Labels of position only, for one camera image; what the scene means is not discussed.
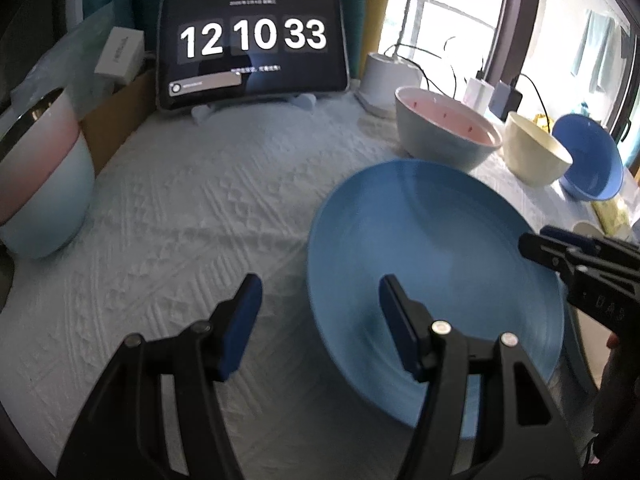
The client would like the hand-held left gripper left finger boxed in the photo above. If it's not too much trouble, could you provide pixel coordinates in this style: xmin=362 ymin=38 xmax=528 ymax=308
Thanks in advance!
xmin=57 ymin=274 xmax=263 ymax=480

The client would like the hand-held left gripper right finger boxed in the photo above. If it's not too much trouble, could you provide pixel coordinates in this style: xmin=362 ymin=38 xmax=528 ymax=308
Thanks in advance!
xmin=378 ymin=274 xmax=583 ymax=480

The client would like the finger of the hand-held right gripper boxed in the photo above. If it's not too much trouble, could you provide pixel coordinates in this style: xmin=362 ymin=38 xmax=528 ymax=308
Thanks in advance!
xmin=539 ymin=226 xmax=640 ymax=263
xmin=518 ymin=231 xmax=591 ymax=283

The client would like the cream bowl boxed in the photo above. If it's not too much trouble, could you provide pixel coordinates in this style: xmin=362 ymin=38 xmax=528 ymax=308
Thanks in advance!
xmin=502 ymin=111 xmax=573 ymax=188

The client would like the dark blue bowl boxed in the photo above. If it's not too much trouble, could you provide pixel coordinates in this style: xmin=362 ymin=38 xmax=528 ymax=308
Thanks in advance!
xmin=551 ymin=113 xmax=625 ymax=202

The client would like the light blue plate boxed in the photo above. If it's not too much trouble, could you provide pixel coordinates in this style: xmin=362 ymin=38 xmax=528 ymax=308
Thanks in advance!
xmin=306 ymin=159 xmax=567 ymax=436

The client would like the pink-lined grey bowl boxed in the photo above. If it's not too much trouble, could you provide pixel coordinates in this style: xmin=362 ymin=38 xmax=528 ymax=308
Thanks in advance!
xmin=394 ymin=86 xmax=503 ymax=173

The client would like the yellow tissue pack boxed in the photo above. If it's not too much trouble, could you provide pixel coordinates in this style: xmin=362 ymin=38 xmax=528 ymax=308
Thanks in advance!
xmin=592 ymin=197 xmax=633 ymax=241

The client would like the white textured tablecloth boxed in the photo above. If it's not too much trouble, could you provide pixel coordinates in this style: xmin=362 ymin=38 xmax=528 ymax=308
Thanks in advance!
xmin=0 ymin=77 xmax=640 ymax=480

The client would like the black charger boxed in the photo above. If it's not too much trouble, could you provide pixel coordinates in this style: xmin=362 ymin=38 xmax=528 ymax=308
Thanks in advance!
xmin=492 ymin=80 xmax=523 ymax=118

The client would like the white charger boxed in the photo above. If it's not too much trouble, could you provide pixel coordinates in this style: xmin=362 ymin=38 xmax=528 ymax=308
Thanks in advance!
xmin=465 ymin=77 xmax=493 ymax=113

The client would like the pale blue hanging towel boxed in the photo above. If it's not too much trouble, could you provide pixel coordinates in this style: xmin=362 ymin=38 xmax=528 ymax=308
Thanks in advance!
xmin=570 ymin=10 xmax=616 ymax=93

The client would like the dark teal hanging garment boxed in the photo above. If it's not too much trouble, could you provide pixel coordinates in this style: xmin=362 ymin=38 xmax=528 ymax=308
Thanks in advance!
xmin=617 ymin=24 xmax=634 ymax=61

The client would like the pale tablet stand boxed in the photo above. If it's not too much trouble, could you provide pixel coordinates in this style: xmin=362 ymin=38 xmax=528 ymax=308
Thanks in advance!
xmin=192 ymin=92 xmax=317 ymax=125

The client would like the white desk lamp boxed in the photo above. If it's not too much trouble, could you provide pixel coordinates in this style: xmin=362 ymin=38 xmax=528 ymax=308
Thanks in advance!
xmin=355 ymin=0 xmax=426 ymax=120

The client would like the brown cardboard box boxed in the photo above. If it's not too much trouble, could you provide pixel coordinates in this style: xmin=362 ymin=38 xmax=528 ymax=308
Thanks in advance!
xmin=80 ymin=67 xmax=158 ymax=176

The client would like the tablet showing clock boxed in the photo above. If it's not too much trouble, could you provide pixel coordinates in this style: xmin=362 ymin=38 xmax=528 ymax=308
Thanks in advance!
xmin=156 ymin=0 xmax=351 ymax=111

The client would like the yellow curtain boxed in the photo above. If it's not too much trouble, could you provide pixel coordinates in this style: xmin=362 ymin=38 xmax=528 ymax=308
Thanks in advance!
xmin=360 ymin=0 xmax=396 ymax=56

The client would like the small white box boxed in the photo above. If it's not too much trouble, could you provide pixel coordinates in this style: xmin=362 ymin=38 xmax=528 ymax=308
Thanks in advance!
xmin=94 ymin=27 xmax=146 ymax=83

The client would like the clear plastic bag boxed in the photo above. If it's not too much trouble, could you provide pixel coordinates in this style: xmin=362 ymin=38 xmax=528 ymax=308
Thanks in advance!
xmin=10 ymin=12 xmax=126 ymax=106

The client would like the black power cable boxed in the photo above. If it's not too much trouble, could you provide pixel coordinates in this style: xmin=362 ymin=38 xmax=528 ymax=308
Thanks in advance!
xmin=514 ymin=73 xmax=552 ymax=117

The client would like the dark window frame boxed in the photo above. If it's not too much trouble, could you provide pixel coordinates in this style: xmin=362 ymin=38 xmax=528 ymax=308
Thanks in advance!
xmin=492 ymin=0 xmax=546 ymax=86

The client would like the black charging cable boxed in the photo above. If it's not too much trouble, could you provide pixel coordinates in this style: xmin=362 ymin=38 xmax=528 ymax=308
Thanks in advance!
xmin=377 ymin=35 xmax=485 ymax=82

